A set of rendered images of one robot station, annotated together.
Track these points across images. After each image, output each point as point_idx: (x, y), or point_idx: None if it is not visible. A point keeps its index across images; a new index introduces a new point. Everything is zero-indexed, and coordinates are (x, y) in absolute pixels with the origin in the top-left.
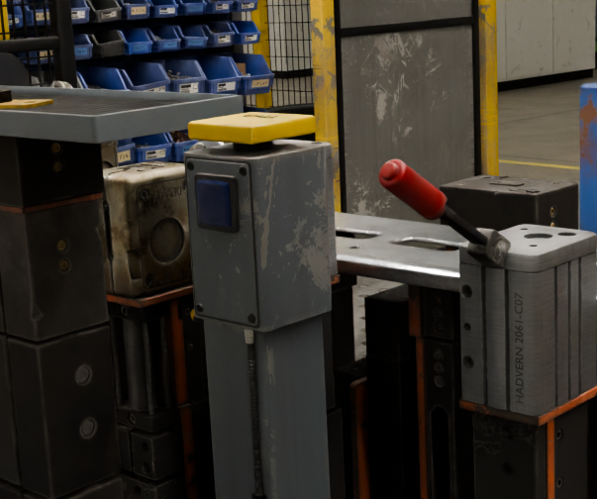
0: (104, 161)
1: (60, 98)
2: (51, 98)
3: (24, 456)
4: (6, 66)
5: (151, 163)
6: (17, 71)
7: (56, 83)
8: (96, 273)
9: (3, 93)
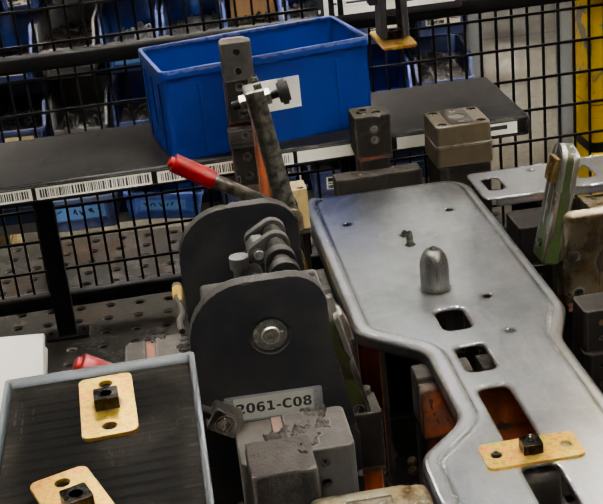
0: None
1: (177, 494)
2: (172, 487)
3: None
4: (294, 292)
5: (401, 500)
6: (310, 297)
7: (559, 147)
8: None
9: (76, 503)
